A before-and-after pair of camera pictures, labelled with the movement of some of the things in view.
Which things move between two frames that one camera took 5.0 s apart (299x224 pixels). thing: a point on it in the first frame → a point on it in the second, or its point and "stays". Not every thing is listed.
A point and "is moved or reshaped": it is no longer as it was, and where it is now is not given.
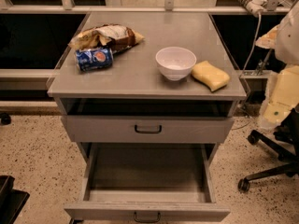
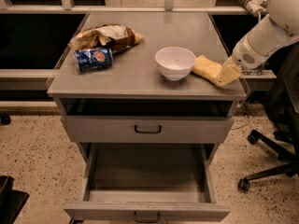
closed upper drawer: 146,130 stays
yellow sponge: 206,74 is moved or reshaped
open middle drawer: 148,182 stays
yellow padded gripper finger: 284,95 → 242,56
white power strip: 254,5 stays
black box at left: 11,201 stays
